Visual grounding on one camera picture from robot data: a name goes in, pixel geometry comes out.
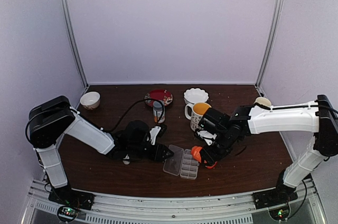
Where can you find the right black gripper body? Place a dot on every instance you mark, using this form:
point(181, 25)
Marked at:
point(224, 147)

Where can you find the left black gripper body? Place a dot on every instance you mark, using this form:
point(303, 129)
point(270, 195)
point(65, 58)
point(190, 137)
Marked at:
point(136, 149)

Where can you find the orange pill bottle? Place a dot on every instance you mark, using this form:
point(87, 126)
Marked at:
point(196, 154)

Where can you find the clear plastic pill organizer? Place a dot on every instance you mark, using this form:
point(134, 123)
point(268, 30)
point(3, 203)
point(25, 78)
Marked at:
point(181, 163)

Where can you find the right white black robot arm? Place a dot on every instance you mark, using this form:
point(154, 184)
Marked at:
point(317, 117)

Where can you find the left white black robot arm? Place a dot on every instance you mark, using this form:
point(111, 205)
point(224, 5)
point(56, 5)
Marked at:
point(48, 121)

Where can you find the small white bottle left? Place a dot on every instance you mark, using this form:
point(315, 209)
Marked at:
point(126, 160)

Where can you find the patterned mug yellow inside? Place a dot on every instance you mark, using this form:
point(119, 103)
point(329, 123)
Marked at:
point(194, 113)

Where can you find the grey lid pill bottle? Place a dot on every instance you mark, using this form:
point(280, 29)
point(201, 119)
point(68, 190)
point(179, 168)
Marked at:
point(159, 111)

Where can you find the white scalloped bowl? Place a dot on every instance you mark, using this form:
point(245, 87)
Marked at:
point(195, 95)

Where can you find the cream ribbed mug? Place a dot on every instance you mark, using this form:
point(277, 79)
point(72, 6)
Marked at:
point(263, 101)

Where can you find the red patterned plate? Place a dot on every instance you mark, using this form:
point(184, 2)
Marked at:
point(158, 94)

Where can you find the small white bowl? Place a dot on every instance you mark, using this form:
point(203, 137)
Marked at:
point(90, 100)

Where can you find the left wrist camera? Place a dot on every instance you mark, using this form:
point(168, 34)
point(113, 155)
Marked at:
point(157, 132)

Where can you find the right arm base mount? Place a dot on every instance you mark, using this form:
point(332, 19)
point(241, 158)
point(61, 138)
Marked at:
point(271, 198)

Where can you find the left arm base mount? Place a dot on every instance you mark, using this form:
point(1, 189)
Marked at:
point(74, 199)

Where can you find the front aluminium rail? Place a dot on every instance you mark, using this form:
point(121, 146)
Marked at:
point(232, 208)

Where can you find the right aluminium frame post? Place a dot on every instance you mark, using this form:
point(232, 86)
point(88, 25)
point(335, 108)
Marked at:
point(270, 42)

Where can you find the aluminium frame post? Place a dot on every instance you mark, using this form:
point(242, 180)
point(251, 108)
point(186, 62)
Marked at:
point(270, 42)
point(73, 43)

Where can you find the left aluminium frame post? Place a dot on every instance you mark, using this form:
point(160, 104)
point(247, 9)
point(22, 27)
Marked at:
point(73, 43)

